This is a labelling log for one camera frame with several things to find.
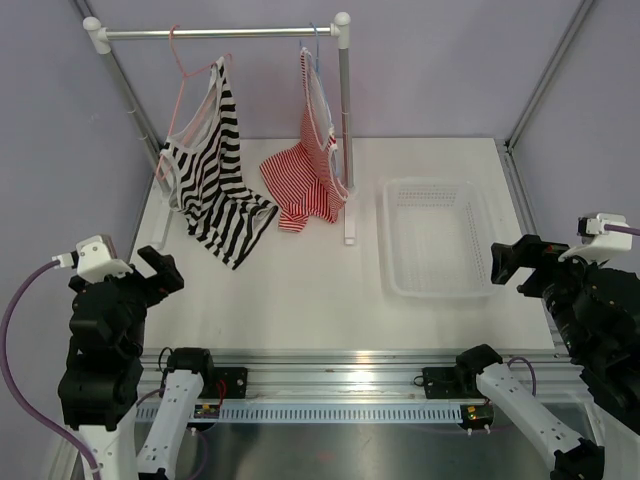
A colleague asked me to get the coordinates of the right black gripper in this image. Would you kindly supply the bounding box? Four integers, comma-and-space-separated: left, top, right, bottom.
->
491, 231, 608, 355

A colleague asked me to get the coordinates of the black white striped tank top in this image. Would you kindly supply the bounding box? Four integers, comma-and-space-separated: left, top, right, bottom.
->
161, 57, 278, 270

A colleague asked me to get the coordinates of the pink wire hanger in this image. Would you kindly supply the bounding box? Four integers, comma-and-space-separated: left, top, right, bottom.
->
154, 24, 219, 188

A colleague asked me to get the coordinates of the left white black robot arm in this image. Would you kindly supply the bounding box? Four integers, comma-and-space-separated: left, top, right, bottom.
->
58, 237, 216, 479

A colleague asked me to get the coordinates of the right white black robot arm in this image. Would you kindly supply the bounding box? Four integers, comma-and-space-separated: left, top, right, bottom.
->
453, 234, 639, 479

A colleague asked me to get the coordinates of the red white striped tank top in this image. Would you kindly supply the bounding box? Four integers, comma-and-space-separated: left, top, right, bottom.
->
259, 47, 349, 234

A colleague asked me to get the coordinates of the white plastic perforated basket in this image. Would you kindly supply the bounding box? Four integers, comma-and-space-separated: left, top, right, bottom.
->
382, 177, 494, 299

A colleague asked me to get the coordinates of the silver white clothes rack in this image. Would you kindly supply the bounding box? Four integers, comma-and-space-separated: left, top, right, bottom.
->
82, 12, 359, 252

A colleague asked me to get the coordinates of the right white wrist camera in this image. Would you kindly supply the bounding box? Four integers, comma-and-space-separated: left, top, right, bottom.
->
559, 213, 639, 264

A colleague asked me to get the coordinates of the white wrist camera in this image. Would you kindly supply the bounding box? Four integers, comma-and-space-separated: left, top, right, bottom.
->
559, 213, 639, 264
52, 234, 133, 284

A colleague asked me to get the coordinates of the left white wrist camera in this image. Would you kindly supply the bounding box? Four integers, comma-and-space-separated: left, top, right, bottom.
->
52, 234, 133, 284

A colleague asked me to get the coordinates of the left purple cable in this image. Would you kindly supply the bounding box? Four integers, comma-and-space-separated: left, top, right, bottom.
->
1, 258, 104, 480

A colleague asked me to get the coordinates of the white slotted cable duct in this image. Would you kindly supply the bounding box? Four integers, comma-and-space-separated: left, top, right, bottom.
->
135, 402, 464, 424

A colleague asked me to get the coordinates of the blue wire hanger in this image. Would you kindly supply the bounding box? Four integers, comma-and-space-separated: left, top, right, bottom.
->
299, 22, 344, 181

